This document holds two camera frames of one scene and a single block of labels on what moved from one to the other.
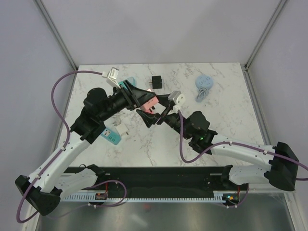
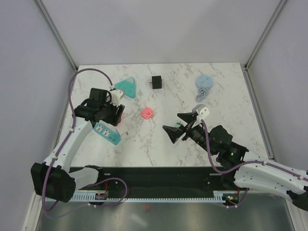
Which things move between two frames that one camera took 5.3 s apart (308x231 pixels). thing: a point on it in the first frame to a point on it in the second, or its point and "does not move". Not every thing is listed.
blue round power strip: [203, 82] does not move
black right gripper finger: [163, 99] to [188, 117]
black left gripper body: [131, 101] to [109, 113]
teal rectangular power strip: [112, 136] does not move
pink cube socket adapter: [149, 106] to [122, 118]
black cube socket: [157, 82] does not move
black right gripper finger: [149, 119] to [174, 133]
